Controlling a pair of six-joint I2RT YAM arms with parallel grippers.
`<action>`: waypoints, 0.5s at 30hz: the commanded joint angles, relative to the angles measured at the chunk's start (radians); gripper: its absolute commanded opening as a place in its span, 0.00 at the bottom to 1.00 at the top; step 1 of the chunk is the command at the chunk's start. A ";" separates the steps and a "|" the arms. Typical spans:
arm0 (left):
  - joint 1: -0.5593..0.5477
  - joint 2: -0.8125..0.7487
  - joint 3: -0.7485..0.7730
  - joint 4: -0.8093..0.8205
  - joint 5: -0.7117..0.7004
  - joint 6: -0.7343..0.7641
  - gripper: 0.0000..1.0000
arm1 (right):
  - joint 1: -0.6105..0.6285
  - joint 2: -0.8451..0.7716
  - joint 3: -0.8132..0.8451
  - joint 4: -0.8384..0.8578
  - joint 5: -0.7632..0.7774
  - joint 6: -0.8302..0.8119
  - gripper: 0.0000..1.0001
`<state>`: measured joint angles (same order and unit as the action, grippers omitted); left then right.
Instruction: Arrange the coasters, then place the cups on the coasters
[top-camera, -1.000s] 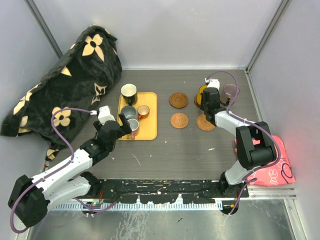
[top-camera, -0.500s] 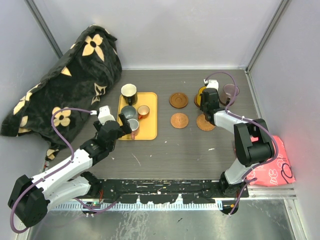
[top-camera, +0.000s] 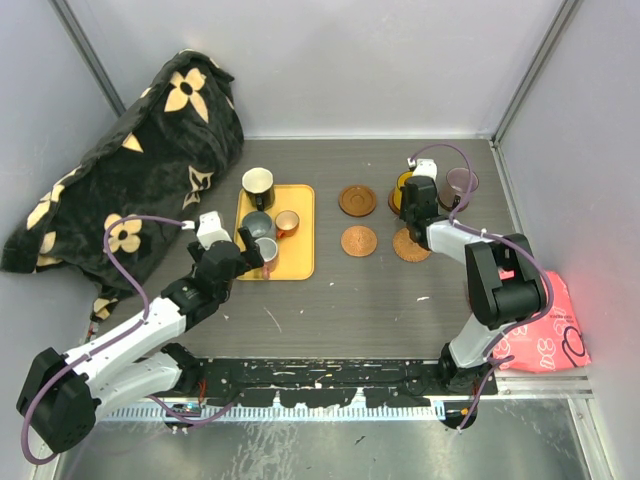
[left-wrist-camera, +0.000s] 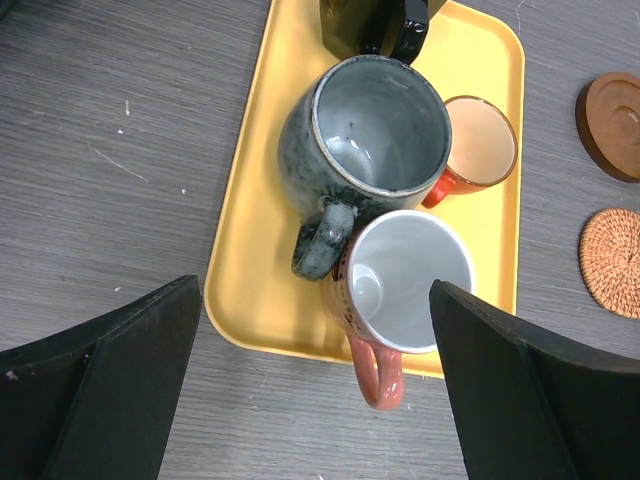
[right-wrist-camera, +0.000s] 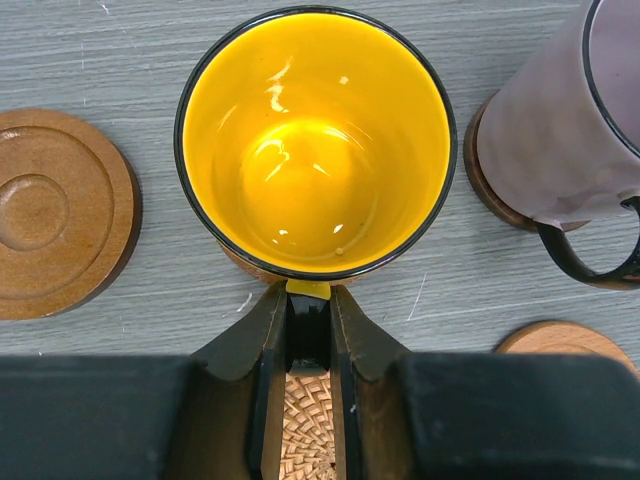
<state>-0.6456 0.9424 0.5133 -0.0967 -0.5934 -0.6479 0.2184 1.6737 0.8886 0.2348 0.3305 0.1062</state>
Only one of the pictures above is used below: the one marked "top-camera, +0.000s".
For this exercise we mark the woven rattan coaster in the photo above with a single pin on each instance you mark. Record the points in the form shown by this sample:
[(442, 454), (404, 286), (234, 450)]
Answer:
[(408, 250), (359, 241)]

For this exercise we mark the small red cup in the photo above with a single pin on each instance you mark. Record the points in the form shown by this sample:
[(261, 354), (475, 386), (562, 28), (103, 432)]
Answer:
[(287, 223)]

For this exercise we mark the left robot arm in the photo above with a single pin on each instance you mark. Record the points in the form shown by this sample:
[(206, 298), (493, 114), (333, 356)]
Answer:
[(65, 395)]

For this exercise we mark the purple mug black handle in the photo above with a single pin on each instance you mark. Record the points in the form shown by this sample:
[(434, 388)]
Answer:
[(454, 187)]

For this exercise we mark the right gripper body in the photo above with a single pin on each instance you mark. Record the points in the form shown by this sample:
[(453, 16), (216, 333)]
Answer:
[(405, 212)]

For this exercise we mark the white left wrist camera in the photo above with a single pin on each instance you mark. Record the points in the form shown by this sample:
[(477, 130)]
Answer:
[(208, 228)]

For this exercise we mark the yellow serving tray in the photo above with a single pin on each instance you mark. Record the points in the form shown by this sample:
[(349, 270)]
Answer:
[(296, 253)]

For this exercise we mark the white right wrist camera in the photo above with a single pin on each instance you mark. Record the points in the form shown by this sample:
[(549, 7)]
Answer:
[(423, 167)]

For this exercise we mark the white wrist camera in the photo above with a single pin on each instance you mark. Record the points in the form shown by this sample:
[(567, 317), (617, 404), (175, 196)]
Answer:
[(423, 167), (208, 228)]

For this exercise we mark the black mug cream interior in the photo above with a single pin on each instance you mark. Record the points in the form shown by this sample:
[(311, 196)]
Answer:
[(258, 184)]

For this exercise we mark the pink mug white interior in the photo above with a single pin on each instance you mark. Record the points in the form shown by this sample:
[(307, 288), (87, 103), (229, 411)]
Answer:
[(269, 251)]

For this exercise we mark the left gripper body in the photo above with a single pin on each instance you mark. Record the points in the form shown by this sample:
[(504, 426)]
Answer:
[(195, 248)]

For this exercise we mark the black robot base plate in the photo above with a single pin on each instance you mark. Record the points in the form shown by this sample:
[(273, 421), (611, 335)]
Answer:
[(323, 383)]

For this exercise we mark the yellow mug black handle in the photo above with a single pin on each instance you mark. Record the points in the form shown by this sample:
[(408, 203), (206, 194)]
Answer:
[(400, 182)]

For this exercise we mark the white slotted cable duct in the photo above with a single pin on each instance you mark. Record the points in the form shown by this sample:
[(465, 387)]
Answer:
[(151, 412)]

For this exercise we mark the black floral plush blanket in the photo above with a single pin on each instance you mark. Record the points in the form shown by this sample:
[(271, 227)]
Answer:
[(175, 143)]

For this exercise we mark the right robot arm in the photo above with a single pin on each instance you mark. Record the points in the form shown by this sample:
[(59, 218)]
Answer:
[(506, 286)]

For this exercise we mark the grey speckled round mug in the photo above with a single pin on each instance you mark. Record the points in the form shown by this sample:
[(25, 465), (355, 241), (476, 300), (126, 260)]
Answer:
[(259, 224)]

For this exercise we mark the brown wooden saucer coaster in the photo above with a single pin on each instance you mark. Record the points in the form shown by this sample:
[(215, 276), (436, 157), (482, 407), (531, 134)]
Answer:
[(393, 204), (357, 200)]

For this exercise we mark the pink patterned package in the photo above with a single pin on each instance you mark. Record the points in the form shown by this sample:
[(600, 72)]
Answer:
[(552, 343)]

